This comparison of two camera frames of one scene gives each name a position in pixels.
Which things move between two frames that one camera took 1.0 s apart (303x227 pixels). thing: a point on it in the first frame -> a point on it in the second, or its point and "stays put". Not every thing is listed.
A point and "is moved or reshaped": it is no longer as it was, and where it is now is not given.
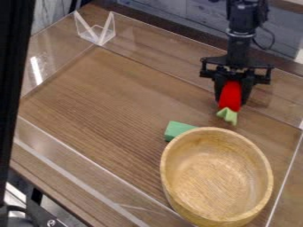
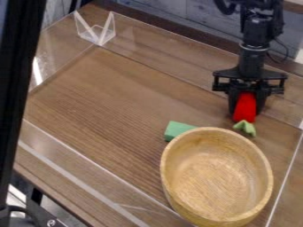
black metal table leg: (38, 216) stays put
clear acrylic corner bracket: (99, 34) stays put
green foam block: (175, 129) stays put
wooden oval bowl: (216, 176) stays put
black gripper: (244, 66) -> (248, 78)
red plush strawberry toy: (230, 100) is moved or reshaped
